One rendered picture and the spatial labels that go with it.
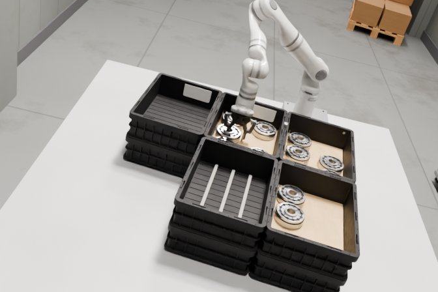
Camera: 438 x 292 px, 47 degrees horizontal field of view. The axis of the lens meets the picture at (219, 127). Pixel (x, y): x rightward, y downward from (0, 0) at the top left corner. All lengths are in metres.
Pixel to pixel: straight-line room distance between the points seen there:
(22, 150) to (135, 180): 1.39
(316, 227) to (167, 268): 0.54
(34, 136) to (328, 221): 2.10
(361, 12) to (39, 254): 5.58
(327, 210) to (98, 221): 0.83
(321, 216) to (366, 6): 5.00
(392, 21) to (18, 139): 4.81
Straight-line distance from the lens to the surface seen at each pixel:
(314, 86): 2.42
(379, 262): 2.04
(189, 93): 2.29
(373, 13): 6.70
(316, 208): 1.92
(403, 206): 2.39
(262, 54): 1.99
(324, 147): 2.29
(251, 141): 2.15
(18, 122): 3.53
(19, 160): 3.20
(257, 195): 1.87
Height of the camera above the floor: 1.97
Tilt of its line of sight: 31 degrees down
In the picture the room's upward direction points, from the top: 15 degrees clockwise
